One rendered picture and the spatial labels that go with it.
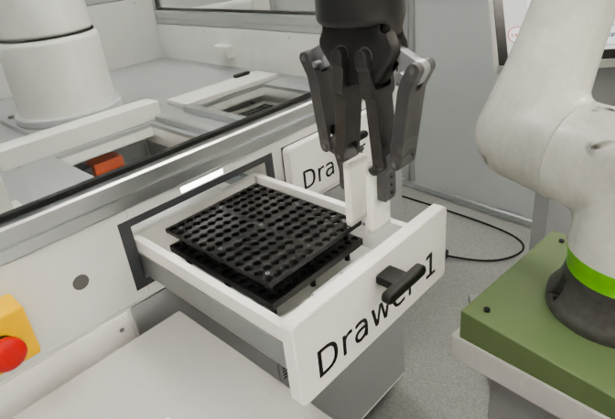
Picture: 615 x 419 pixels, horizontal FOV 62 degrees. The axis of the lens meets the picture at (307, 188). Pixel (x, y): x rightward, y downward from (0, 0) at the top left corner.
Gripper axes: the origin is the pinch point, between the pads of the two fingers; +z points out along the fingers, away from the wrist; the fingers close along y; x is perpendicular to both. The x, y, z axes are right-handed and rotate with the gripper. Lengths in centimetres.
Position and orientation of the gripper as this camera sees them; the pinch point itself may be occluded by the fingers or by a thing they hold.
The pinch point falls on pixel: (367, 194)
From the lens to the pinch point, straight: 50.4
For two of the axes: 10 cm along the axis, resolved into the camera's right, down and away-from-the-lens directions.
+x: 6.8, -3.8, 6.3
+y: 7.3, 2.5, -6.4
